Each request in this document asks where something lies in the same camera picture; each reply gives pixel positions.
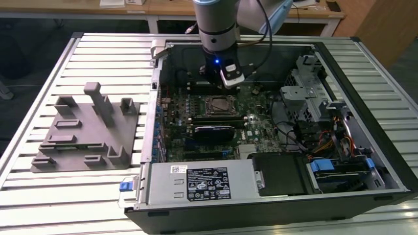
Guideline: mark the blue case latch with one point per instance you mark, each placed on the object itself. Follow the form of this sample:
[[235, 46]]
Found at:
[[126, 186]]

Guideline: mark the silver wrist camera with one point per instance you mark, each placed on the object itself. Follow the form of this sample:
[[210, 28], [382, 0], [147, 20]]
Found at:
[[231, 78]]

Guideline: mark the black PC case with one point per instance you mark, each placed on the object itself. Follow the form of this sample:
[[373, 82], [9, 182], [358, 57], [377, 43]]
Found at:
[[228, 220]]

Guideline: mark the metal disk bay cage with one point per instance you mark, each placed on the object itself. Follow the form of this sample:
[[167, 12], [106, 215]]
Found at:
[[303, 98]]

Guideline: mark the wooden cabinet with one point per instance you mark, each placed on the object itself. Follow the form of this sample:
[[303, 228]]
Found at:
[[385, 29]]

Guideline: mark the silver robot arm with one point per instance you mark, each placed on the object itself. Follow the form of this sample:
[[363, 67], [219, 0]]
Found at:
[[215, 24]]

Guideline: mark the hard disk in blue carrier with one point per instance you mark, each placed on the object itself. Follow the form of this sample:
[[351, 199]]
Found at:
[[321, 166]]

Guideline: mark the silver power supply unit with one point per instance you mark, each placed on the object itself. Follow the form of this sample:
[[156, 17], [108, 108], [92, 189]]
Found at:
[[163, 186]]

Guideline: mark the black RAM slot bank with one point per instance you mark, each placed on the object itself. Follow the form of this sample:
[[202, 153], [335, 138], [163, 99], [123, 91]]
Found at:
[[194, 86], [216, 121]]

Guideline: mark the silver square CPU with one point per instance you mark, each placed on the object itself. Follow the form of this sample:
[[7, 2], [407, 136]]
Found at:
[[220, 104]]

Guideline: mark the white paper box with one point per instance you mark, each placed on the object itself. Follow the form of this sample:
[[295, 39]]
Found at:
[[111, 3], [135, 2]]

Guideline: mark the black graphics card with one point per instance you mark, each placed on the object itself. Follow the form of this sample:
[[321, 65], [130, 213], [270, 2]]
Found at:
[[214, 134]]

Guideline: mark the small black device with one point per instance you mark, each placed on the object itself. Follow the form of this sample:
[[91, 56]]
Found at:
[[334, 6]]

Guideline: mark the blue rear port connector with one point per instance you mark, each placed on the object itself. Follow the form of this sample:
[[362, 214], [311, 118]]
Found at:
[[158, 126], [154, 156], [156, 134], [155, 144]]

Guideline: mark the wooden desk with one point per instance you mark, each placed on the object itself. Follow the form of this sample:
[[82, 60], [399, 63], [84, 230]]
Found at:
[[313, 13]]

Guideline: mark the blue plastic clip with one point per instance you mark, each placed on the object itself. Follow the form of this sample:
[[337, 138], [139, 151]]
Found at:
[[369, 164]]

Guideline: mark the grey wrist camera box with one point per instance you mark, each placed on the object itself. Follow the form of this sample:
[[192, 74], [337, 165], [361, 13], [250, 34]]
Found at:
[[202, 69]]

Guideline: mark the green motherboard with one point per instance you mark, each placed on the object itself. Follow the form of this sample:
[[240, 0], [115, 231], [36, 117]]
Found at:
[[265, 144]]

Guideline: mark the silver chipset heatsink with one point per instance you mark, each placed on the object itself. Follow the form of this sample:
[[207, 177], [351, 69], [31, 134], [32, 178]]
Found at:
[[247, 150]]

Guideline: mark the CPU socket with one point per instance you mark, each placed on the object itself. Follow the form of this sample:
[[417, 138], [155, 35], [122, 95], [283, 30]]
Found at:
[[235, 109]]

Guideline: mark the grey parts rack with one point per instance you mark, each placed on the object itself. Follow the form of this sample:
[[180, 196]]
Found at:
[[95, 137]]

